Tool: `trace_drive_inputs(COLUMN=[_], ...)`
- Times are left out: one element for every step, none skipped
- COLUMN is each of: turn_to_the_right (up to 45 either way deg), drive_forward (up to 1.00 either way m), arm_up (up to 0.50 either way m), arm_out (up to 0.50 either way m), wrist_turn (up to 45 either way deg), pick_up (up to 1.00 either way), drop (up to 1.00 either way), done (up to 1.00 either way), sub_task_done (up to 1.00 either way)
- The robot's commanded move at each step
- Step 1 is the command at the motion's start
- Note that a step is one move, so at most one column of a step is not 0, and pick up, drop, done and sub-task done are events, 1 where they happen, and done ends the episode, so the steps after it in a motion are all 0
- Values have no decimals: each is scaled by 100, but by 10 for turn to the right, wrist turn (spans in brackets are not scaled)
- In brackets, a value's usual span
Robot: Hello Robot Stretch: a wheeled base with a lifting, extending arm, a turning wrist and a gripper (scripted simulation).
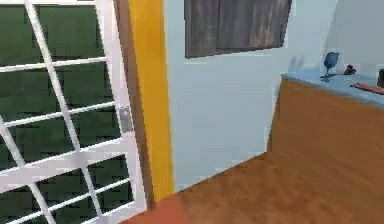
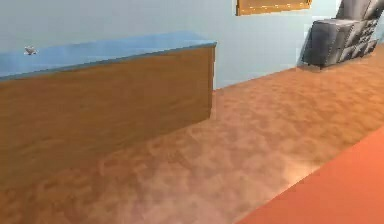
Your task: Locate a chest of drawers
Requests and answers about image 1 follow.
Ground white glazed door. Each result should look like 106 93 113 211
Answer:
0 0 148 224

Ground dark framed window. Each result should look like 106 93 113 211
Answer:
183 0 293 60

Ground brown counter with blue top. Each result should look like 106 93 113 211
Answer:
266 71 384 224

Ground blue goblet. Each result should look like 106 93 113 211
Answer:
320 51 340 82

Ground red flat board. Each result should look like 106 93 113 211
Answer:
350 82 384 96

